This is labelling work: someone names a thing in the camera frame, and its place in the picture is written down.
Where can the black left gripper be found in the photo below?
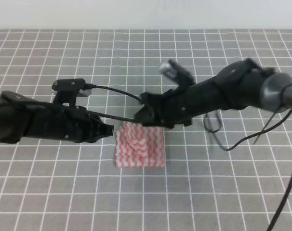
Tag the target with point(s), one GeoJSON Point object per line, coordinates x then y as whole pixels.
{"type": "Point", "coordinates": [61, 123]}

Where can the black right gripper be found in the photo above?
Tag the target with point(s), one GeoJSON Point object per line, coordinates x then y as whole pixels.
{"type": "Point", "coordinates": [169, 109]}

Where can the pink wavy striped towel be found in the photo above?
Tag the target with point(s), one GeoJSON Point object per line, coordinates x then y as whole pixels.
{"type": "Point", "coordinates": [139, 146]}

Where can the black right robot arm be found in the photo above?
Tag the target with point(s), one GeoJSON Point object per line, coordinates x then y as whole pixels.
{"type": "Point", "coordinates": [237, 86]}

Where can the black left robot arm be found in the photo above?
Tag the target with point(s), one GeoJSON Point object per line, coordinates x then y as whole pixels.
{"type": "Point", "coordinates": [21, 116]}

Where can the grey checked tablecloth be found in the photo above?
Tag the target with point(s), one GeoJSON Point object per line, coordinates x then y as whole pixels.
{"type": "Point", "coordinates": [61, 186]}

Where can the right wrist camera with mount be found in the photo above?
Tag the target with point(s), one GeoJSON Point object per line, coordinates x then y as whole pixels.
{"type": "Point", "coordinates": [177, 74]}

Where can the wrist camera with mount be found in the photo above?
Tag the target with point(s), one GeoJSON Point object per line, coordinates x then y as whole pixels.
{"type": "Point", "coordinates": [177, 74]}
{"type": "Point", "coordinates": [68, 90]}

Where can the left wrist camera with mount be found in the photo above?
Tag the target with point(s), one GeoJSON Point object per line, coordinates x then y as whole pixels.
{"type": "Point", "coordinates": [68, 90]}

